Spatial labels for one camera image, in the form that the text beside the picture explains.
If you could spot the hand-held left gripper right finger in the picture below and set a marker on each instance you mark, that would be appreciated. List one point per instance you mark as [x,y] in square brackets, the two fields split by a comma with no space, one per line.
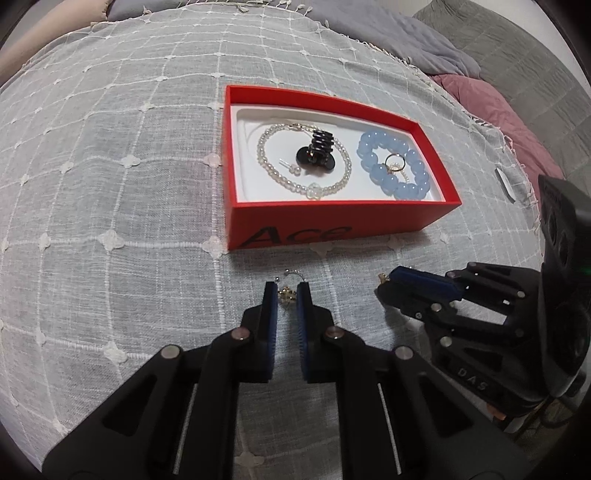
[302,332]

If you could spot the beige pillow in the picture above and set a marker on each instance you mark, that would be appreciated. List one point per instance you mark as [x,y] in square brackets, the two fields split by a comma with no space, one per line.
[55,23]

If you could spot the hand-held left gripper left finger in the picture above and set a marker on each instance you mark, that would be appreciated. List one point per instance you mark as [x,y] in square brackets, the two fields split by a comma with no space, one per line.
[271,323]

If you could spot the grey white-grid blanket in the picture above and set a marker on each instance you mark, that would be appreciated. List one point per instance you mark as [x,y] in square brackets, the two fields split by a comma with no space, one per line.
[115,184]

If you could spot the grey pillow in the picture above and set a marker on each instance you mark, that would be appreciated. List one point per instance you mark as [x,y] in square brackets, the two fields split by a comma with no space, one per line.
[531,60]

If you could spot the red cardboard box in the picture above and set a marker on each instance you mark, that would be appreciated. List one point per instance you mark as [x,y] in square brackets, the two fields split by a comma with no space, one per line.
[323,221]

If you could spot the white card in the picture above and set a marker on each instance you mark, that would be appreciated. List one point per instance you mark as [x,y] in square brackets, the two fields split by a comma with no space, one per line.
[504,183]

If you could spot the black hair clip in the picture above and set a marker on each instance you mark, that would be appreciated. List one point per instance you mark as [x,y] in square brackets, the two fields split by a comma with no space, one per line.
[318,147]

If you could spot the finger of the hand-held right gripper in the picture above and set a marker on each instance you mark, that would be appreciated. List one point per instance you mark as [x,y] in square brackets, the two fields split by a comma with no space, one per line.
[427,279]
[415,302]

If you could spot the gold flower earring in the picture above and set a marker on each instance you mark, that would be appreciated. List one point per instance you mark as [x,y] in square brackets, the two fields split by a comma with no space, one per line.
[287,295]

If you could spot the pink pillow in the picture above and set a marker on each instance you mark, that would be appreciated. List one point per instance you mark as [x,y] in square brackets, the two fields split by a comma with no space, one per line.
[508,120]

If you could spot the pearl stud earring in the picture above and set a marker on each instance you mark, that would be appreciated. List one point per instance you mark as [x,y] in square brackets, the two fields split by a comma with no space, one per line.
[295,170]

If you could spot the blue-grey duvet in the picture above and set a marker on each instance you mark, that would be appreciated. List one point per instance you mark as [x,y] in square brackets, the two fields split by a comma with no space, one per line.
[369,27]

